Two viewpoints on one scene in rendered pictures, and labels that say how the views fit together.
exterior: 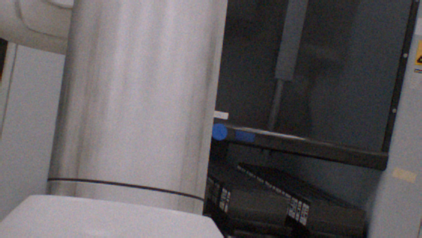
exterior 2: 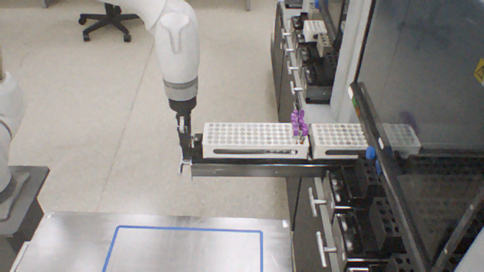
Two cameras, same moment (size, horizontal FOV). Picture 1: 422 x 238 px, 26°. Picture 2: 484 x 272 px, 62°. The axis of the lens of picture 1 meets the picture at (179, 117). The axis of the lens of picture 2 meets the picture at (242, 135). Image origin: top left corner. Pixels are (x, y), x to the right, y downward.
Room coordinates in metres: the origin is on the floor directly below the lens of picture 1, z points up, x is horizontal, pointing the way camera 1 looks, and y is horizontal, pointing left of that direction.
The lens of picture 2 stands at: (1.47, -0.80, 1.61)
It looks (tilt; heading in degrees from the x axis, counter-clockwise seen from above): 41 degrees down; 100
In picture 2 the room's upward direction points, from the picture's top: 1 degrees clockwise
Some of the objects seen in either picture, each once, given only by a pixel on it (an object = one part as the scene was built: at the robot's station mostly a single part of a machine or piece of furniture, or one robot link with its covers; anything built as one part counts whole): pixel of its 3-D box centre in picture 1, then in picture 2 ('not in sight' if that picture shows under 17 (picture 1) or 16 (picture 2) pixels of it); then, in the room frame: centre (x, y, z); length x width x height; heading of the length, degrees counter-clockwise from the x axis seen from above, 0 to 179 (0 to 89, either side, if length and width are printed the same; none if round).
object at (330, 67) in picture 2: not in sight; (329, 66); (1.55, 0.52, 0.85); 0.12 x 0.02 x 0.06; 101
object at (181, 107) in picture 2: not in sight; (183, 107); (1.16, 0.04, 0.96); 0.08 x 0.07 x 0.09; 101
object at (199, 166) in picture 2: not in sight; (299, 155); (1.49, 0.10, 0.78); 0.73 x 0.14 x 0.09; 11
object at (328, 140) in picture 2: not in sight; (362, 142); (1.66, 0.13, 0.83); 0.30 x 0.10 x 0.06; 11
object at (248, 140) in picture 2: not in sight; (255, 142); (1.35, 0.07, 0.83); 0.30 x 0.10 x 0.06; 11
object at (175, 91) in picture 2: not in sight; (181, 84); (1.16, 0.04, 1.03); 0.09 x 0.09 x 0.06
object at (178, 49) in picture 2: not in sight; (177, 44); (1.15, 0.05, 1.14); 0.13 x 0.11 x 0.16; 108
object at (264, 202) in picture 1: (256, 209); (380, 224); (1.69, -0.17, 0.85); 0.12 x 0.02 x 0.06; 100
